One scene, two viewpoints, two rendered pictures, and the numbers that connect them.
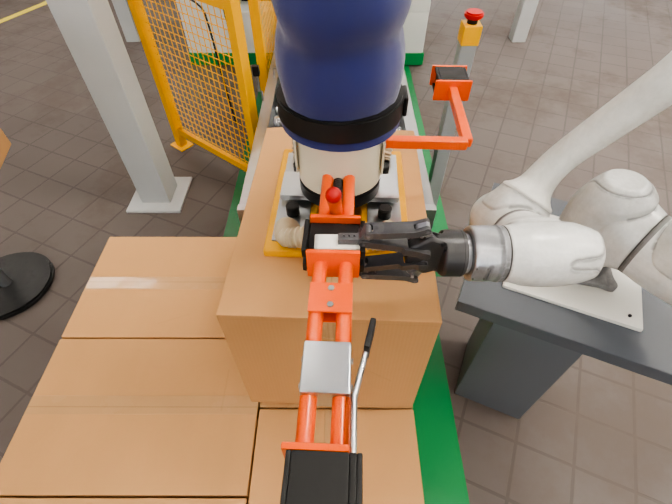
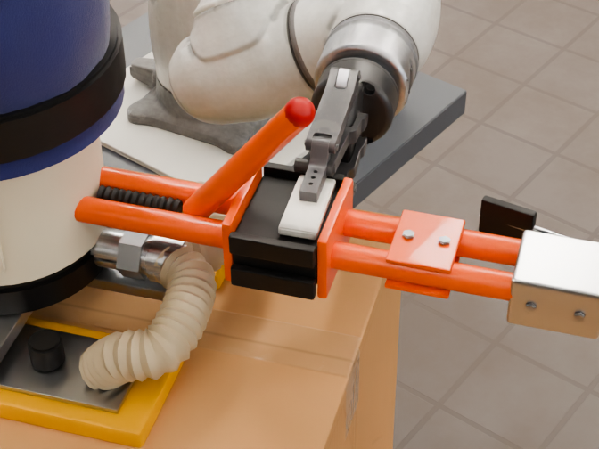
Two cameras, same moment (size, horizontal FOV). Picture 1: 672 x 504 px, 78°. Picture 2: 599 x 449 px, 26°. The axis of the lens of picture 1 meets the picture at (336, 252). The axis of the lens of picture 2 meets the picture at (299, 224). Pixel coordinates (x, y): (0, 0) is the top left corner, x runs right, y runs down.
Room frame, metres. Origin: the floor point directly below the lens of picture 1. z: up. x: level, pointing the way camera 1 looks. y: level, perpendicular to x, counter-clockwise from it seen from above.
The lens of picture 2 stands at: (0.25, 0.76, 1.78)
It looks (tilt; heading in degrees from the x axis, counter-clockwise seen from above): 40 degrees down; 284
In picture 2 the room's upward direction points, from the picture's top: straight up
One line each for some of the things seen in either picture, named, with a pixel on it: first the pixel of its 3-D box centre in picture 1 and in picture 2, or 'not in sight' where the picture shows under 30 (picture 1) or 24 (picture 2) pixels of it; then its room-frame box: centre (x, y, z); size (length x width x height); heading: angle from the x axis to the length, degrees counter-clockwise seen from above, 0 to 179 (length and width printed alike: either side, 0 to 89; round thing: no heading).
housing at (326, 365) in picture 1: (326, 373); (560, 283); (0.23, 0.01, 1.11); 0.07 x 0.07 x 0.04; 88
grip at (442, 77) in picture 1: (450, 82); not in sight; (0.98, -0.28, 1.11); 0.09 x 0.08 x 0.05; 88
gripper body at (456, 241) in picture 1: (434, 252); (348, 118); (0.43, -0.16, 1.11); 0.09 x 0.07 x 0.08; 90
